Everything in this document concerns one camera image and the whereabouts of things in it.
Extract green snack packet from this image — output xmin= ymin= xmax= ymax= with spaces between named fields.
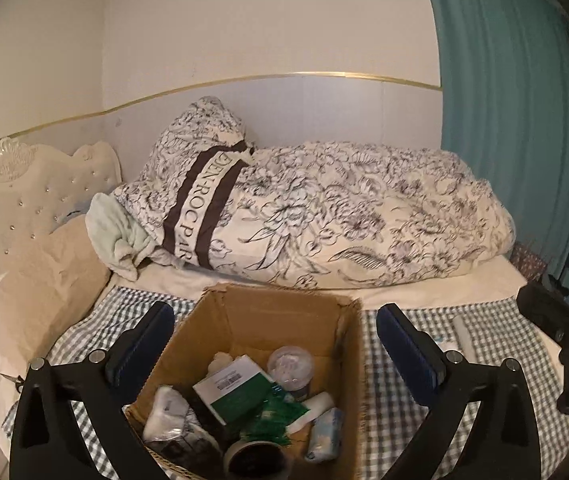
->
xmin=239 ymin=385 xmax=310 ymax=448

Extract dark tape roll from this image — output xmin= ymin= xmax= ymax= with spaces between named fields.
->
xmin=223 ymin=440 xmax=292 ymax=480

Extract light green towel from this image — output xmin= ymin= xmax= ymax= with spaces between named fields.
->
xmin=86 ymin=192 xmax=158 ymax=281

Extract green and white carton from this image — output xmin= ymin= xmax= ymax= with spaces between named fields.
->
xmin=193 ymin=355 xmax=278 ymax=426

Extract cream tufted headboard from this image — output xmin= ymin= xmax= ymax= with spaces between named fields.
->
xmin=0 ymin=137 xmax=122 ymax=301

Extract patterned gift box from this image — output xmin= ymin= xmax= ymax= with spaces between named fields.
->
xmin=509 ymin=242 xmax=547 ymax=281

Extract brown cardboard box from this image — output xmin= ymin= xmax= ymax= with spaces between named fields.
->
xmin=124 ymin=282 xmax=365 ymax=480

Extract grey checkered cloth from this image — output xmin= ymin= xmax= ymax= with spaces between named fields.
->
xmin=2 ymin=285 xmax=569 ymax=480

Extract beige pillow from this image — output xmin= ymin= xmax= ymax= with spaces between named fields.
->
xmin=0 ymin=215 xmax=112 ymax=366

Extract blue white tissue pack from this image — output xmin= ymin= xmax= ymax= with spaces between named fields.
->
xmin=305 ymin=407 xmax=344 ymax=463

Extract white sock bundle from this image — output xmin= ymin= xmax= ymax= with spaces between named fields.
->
xmin=143 ymin=385 xmax=190 ymax=443

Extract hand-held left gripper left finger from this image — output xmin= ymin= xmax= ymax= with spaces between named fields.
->
xmin=9 ymin=301 xmax=185 ymax=480

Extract white tube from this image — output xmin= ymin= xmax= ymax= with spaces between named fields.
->
xmin=284 ymin=392 xmax=335 ymax=433

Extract floral printed duvet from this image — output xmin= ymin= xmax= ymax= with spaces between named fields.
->
xmin=109 ymin=96 xmax=515 ymax=291

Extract round clear lidded container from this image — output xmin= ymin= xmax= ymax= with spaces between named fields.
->
xmin=267 ymin=346 xmax=315 ymax=401

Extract teal curtain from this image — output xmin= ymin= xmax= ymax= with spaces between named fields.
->
xmin=420 ymin=0 xmax=569 ymax=286

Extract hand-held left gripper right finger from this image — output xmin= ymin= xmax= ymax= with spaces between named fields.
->
xmin=375 ymin=302 xmax=540 ymax=480

